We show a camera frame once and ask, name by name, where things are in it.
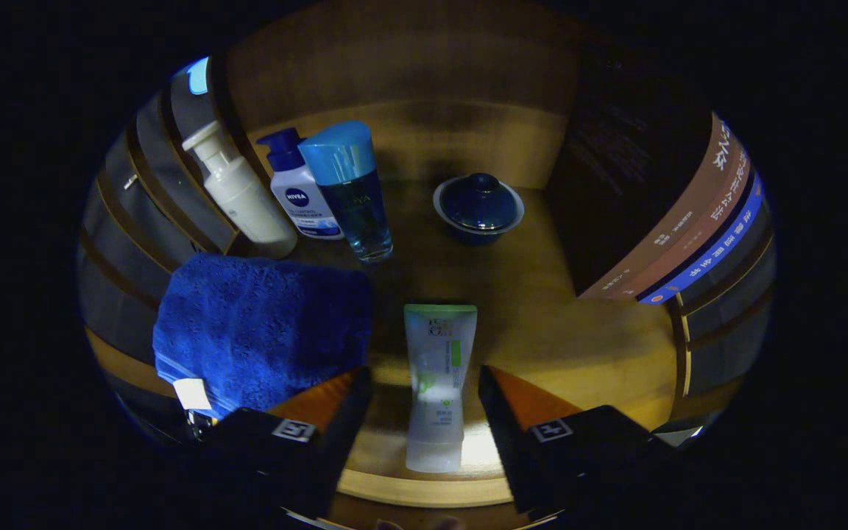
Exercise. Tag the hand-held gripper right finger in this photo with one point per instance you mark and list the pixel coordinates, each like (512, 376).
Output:
(505, 434)

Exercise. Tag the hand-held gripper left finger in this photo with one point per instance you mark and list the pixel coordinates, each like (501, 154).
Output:
(343, 434)

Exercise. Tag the white green tube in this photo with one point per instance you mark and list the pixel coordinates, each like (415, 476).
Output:
(439, 383)

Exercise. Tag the wooden countertop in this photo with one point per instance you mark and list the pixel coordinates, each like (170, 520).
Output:
(542, 331)

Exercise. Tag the brown wooden cabinet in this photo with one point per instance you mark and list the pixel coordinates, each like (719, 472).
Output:
(409, 66)

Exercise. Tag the folded blue towel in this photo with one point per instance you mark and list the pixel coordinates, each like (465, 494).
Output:
(262, 331)

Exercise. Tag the blue lidded teacup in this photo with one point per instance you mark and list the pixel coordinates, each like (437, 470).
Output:
(479, 206)

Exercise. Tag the clear blue bottle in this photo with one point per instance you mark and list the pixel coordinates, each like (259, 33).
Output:
(354, 199)

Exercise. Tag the white bottle blue cap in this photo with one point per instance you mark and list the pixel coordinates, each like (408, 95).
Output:
(299, 199)

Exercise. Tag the white pump bottle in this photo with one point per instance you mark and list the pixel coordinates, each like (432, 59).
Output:
(247, 206)

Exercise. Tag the dark brown book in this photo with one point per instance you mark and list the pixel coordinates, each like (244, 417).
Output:
(615, 184)

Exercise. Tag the reddish brown book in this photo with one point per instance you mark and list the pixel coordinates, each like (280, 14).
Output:
(703, 238)

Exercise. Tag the blue book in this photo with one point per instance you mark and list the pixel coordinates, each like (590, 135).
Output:
(718, 254)

